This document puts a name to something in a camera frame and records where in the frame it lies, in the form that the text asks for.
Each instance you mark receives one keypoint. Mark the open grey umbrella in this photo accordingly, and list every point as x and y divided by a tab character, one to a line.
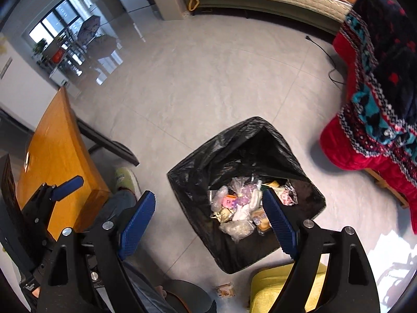
88	29

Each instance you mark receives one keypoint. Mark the bagged bread bun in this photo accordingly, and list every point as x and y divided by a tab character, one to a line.
260	220

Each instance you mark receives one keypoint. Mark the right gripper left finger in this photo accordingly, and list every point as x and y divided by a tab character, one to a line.
67	285

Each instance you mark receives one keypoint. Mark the white knitted cloth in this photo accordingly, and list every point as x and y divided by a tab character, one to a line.
242	213

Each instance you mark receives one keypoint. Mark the black trash bag bin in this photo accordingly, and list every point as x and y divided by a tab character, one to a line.
220	184

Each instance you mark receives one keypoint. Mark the clear bag white contents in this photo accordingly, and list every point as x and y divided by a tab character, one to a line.
237	230

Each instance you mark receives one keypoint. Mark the person leg in jeans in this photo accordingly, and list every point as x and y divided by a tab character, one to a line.
145	276

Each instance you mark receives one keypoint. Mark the snack wrapper on floor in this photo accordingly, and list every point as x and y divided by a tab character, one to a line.
225	290

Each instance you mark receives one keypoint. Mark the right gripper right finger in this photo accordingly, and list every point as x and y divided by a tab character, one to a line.
349	285

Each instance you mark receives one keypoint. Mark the white pedal bin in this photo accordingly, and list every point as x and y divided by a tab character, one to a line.
58	77

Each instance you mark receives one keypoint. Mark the bagged white fluffy dusters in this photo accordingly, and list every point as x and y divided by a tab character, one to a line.
255	201

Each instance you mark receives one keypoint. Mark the potted plant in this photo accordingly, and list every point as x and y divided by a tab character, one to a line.
39	47

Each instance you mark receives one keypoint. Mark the dining table with chairs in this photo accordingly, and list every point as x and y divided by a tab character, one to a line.
64	53

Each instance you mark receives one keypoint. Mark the purple puzzle cube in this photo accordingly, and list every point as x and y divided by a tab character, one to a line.
232	201

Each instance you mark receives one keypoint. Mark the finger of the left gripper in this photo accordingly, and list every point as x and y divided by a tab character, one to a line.
67	188

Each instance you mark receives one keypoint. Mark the bag of pink rubber bands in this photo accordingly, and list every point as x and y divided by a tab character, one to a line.
243	186

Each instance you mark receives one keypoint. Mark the green slipper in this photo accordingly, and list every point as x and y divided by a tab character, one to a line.
126	180

